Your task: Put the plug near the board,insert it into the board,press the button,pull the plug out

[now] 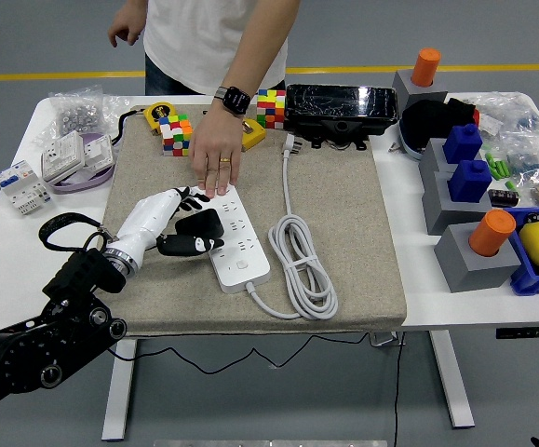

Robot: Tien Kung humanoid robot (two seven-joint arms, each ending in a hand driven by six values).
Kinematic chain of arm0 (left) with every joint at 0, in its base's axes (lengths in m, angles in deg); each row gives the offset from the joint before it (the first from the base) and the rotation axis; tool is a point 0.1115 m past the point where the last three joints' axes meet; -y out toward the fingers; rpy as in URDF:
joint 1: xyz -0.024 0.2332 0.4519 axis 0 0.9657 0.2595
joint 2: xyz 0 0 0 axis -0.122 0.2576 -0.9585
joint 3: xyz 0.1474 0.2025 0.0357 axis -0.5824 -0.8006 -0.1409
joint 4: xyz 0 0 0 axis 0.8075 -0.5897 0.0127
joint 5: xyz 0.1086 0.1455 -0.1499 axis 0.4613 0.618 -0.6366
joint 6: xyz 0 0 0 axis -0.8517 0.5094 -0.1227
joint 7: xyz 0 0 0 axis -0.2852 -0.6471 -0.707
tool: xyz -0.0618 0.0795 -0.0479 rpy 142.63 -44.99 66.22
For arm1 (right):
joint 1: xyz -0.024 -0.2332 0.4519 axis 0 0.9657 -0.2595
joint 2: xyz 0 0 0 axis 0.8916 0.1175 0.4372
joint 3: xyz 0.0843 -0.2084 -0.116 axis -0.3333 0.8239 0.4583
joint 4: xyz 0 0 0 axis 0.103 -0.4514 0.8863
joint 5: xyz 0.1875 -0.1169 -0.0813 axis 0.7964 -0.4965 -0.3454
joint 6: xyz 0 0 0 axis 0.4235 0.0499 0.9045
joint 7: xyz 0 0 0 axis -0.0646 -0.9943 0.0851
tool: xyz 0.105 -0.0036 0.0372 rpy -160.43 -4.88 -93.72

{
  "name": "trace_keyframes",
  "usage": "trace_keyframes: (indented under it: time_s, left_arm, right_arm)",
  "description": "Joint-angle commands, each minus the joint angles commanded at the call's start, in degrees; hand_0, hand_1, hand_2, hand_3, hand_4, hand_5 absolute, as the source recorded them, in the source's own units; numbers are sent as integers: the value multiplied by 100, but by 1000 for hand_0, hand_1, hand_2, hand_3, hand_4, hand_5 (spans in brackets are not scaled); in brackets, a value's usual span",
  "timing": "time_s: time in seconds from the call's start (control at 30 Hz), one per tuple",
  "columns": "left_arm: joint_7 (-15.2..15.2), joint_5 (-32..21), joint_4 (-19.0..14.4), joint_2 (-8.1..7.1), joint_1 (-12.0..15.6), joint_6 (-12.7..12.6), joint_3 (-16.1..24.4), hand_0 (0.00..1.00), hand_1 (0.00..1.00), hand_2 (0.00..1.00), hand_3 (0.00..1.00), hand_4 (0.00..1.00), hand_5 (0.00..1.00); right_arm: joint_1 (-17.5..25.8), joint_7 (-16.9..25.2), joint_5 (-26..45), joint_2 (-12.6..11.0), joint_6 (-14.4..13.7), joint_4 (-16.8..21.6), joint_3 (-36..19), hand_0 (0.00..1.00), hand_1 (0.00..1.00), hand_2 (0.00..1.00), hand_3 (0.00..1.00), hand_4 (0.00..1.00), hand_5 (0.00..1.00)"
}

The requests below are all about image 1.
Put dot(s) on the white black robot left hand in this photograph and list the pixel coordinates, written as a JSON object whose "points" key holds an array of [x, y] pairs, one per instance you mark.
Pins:
{"points": [[143, 223]]}

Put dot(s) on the person's left hand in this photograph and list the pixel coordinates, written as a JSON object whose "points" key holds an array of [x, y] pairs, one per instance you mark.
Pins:
{"points": [[218, 144]]}

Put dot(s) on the person's right hand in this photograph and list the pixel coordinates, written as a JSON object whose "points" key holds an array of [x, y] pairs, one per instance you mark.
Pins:
{"points": [[129, 25]]}

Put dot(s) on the black plug adapter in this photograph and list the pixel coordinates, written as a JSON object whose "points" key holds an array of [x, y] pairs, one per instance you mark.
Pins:
{"points": [[201, 223]]}

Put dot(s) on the white power strip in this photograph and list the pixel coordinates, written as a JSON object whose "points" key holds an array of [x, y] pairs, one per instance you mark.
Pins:
{"points": [[241, 237]]}

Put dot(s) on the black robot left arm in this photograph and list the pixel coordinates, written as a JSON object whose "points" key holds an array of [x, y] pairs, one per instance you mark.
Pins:
{"points": [[8, 354]]}

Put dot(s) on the person's left forearm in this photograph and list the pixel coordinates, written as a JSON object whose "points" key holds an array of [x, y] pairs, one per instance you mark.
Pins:
{"points": [[264, 42]]}

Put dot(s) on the person's right forearm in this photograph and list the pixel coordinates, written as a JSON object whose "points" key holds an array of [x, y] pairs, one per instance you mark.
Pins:
{"points": [[138, 7]]}

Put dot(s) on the puzzle cube white tiles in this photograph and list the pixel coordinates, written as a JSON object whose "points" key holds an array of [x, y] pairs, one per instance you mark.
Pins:
{"points": [[176, 137]]}

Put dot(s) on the black wristwatch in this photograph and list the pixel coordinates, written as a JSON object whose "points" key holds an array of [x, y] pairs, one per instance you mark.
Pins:
{"points": [[236, 99]]}

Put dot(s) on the puzzle cube yellow tiles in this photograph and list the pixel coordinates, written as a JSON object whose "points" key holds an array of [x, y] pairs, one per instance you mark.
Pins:
{"points": [[271, 109]]}

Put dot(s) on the yellow tape measure black label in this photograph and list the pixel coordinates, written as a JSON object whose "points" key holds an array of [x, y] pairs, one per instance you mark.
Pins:
{"points": [[159, 114]]}

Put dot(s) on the person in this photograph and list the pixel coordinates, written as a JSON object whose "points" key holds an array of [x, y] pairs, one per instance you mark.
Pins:
{"points": [[194, 42]]}

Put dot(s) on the white table leg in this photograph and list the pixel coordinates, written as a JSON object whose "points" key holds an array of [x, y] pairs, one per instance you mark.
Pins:
{"points": [[117, 419], [455, 396]]}

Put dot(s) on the clear bag of metal nuts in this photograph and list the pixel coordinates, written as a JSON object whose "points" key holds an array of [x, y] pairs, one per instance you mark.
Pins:
{"points": [[76, 116]]}

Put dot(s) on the black table control panel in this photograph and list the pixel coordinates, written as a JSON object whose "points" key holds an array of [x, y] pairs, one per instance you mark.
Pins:
{"points": [[529, 333]]}

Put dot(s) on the black cracked-screen device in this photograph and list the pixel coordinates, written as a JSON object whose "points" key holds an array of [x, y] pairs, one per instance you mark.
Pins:
{"points": [[339, 102]]}

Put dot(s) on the white blue circuit breaker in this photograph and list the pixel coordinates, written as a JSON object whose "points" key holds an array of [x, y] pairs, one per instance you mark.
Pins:
{"points": [[17, 179]]}

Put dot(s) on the grey-brown mat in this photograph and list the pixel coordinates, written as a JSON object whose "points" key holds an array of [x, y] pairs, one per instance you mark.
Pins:
{"points": [[343, 209]]}

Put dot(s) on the blue plastic bin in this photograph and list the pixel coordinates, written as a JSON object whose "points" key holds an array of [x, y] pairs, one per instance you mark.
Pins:
{"points": [[529, 284]]}

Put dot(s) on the grey block holder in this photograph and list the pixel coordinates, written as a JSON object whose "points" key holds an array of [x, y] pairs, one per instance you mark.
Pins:
{"points": [[429, 160], [464, 270], [441, 212], [406, 88]]}

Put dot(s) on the black cloth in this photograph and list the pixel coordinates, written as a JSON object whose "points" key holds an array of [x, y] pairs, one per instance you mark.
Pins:
{"points": [[427, 121]]}

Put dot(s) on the orange cylinder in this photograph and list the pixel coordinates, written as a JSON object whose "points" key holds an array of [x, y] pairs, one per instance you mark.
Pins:
{"points": [[492, 233], [426, 67]]}

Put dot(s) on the blue block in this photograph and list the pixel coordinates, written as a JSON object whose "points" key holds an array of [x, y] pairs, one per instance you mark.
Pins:
{"points": [[469, 181], [462, 144]]}

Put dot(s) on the black component strip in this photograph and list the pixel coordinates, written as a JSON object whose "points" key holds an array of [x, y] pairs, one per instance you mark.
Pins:
{"points": [[504, 199]]}

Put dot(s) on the green plastic peg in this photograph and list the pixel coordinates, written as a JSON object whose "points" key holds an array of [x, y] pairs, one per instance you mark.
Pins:
{"points": [[511, 185]]}

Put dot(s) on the green plastic pegs pile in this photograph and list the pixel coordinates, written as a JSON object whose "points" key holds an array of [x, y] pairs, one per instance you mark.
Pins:
{"points": [[498, 168]]}

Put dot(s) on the clear bag of blue parts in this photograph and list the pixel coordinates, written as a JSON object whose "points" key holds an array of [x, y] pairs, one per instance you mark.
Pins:
{"points": [[525, 160]]}

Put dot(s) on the clear bag of small parts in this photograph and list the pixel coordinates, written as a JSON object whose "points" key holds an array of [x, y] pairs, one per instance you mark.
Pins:
{"points": [[506, 109]]}

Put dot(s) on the white wall socket panel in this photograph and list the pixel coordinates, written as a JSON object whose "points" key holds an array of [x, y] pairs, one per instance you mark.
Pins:
{"points": [[62, 156], [97, 151]]}

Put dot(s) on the grey metal table bracket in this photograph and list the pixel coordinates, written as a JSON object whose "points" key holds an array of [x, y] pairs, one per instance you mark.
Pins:
{"points": [[383, 339]]}

